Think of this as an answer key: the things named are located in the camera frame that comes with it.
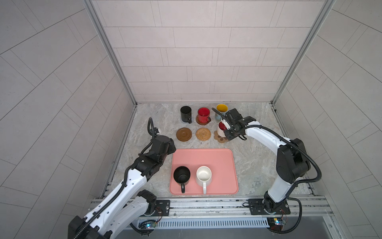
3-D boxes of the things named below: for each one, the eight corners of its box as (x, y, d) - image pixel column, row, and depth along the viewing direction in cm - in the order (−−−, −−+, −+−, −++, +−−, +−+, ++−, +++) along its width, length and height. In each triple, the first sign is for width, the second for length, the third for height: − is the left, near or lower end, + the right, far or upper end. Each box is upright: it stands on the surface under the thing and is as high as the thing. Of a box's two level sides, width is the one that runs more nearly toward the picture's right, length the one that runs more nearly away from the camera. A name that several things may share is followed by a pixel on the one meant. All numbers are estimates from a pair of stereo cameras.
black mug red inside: (197, 124, 105) (197, 116, 98) (197, 114, 111) (197, 107, 104) (209, 124, 105) (210, 116, 99) (209, 114, 111) (209, 107, 104)
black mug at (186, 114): (180, 124, 105) (179, 116, 98) (181, 113, 111) (180, 105, 104) (191, 124, 105) (191, 116, 98) (192, 113, 111) (191, 105, 104)
